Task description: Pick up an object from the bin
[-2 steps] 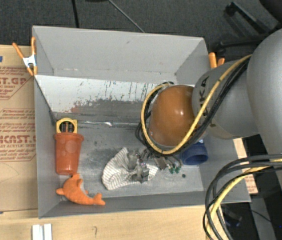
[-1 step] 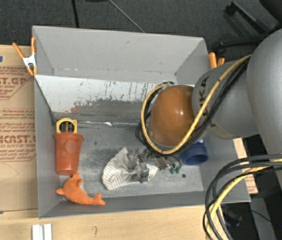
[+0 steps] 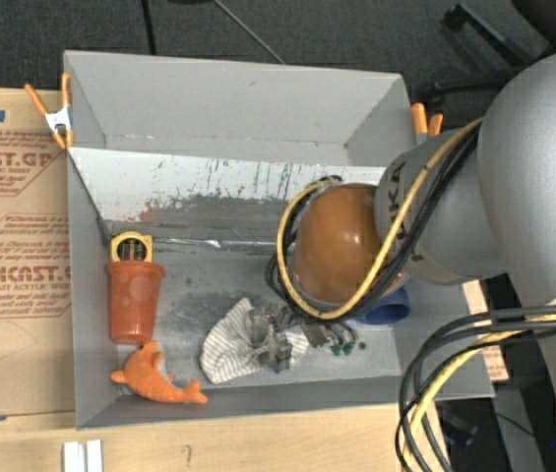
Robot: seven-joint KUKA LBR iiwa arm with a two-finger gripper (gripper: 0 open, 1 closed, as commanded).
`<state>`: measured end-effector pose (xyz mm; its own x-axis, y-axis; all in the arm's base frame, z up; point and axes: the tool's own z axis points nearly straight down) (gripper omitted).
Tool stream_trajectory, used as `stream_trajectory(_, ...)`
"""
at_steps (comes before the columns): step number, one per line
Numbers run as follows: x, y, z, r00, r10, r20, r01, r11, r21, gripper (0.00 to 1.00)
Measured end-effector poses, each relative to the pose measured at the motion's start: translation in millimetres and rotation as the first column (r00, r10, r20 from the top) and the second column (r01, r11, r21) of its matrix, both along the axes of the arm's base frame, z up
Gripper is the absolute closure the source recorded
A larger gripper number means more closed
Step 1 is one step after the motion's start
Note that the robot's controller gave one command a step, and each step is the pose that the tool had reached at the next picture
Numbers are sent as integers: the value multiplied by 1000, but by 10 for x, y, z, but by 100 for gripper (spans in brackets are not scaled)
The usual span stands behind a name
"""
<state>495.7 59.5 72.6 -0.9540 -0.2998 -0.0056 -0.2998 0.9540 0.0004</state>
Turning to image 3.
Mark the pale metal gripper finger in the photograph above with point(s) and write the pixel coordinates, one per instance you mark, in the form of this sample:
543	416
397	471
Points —
258	330
281	354

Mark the white striped cloth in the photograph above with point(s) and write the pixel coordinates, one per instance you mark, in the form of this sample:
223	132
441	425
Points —
228	349

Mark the blue roll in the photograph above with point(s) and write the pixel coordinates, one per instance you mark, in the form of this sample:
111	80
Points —
386	310

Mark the orange toy dolphin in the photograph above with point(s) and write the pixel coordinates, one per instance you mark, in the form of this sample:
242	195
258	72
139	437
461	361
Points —
152	376

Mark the orange plastic cup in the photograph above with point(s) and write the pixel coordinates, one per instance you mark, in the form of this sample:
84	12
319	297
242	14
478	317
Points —
134	303

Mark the yellow and black tape measure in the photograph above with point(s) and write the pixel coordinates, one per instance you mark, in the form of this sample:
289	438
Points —
131	249

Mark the grey metal bin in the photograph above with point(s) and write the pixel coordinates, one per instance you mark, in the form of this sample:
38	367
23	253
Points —
238	116

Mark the brown cardboard board, red print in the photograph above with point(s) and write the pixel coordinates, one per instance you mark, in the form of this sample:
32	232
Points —
21	342

